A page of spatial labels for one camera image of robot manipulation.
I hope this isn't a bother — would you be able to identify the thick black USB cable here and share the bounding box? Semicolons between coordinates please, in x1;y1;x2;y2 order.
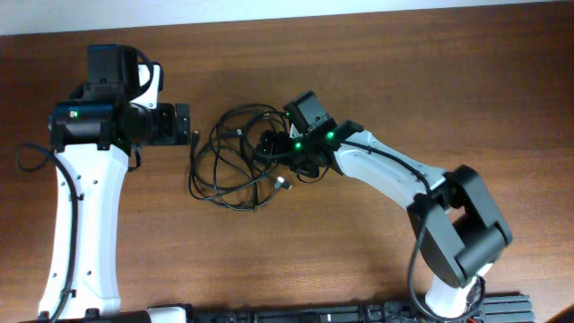
210;103;295;212

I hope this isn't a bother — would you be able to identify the thin black USB cable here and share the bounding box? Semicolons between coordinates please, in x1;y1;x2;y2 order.
187;129;270;211

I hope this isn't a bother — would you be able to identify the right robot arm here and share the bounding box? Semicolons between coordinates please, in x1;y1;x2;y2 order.
254;91;513;322

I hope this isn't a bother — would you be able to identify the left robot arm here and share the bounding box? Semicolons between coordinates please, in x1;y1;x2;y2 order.
38;44;191;322

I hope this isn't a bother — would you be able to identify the left camera cable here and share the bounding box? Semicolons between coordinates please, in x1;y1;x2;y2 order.
14;47;156;323

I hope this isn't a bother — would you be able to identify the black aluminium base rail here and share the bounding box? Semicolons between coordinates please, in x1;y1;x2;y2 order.
17;293;535;323

